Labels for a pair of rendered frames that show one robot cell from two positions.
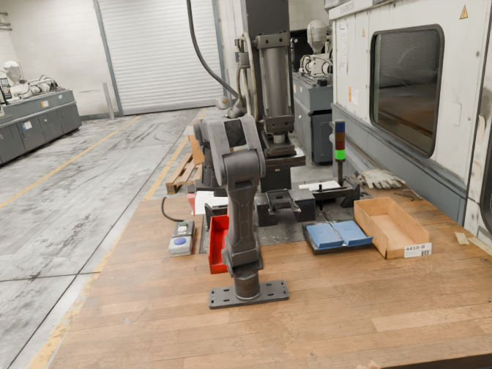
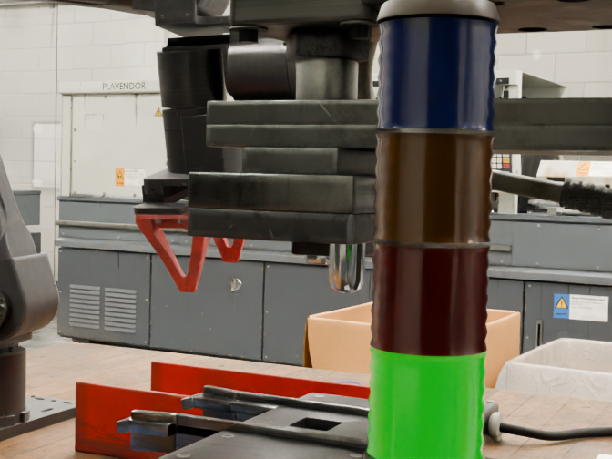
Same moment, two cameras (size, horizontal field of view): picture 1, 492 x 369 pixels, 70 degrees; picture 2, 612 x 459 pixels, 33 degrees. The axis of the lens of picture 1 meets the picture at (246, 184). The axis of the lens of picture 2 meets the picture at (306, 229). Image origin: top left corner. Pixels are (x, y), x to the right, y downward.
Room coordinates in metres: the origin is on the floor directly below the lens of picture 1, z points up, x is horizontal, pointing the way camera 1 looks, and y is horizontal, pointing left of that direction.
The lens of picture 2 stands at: (1.39, -0.69, 1.14)
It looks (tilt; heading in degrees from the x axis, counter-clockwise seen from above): 3 degrees down; 116
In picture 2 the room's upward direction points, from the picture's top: 1 degrees clockwise
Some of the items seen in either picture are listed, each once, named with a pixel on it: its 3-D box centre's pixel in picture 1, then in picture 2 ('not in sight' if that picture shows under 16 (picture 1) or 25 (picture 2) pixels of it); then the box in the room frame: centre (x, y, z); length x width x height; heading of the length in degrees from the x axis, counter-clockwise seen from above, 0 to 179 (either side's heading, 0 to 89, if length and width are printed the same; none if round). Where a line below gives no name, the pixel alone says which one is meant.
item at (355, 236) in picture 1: (351, 230); not in sight; (0.93, -0.30, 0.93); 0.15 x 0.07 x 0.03; 3
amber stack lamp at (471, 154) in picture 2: (340, 135); (433, 187); (1.28, -0.37, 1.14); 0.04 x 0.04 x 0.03
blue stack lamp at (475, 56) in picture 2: (340, 126); (436, 78); (1.28, -0.37, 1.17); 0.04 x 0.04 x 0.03
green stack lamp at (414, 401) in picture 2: (340, 153); (426, 402); (1.28, -0.37, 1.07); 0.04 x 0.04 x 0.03
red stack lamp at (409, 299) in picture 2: (340, 144); (429, 295); (1.28, -0.37, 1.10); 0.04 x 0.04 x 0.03
